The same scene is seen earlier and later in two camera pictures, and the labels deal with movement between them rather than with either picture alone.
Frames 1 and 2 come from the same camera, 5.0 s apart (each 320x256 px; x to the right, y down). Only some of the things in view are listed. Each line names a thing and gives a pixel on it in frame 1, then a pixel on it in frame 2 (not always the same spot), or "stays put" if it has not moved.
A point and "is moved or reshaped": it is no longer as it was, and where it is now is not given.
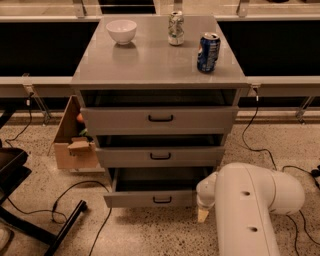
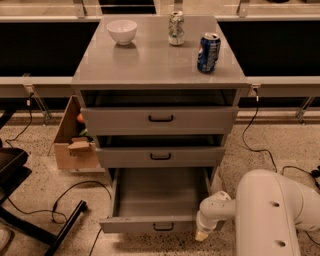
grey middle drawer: x=161 y=156 stays put
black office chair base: x=13 y=172 stays put
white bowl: x=122 y=30 stays put
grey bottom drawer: x=155 y=187 is moved or reshaped
